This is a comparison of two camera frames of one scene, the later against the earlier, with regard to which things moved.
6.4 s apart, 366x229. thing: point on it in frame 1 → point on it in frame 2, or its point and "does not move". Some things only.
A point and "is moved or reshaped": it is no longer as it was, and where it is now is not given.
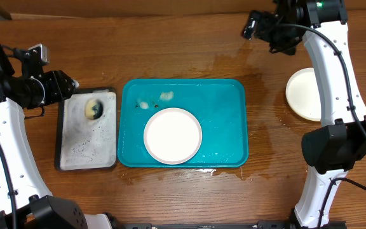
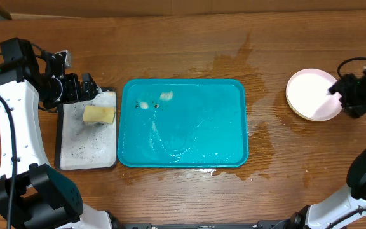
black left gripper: x=58 y=81 → x=75 y=95
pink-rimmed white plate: x=173 y=136 → x=306 y=92
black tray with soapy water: x=84 y=144 does not move
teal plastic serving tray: x=220 y=107 does not move
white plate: x=303 y=95 does not move
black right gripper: x=267 y=23 → x=354 y=111
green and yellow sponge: x=93 y=109 is moved or reshaped
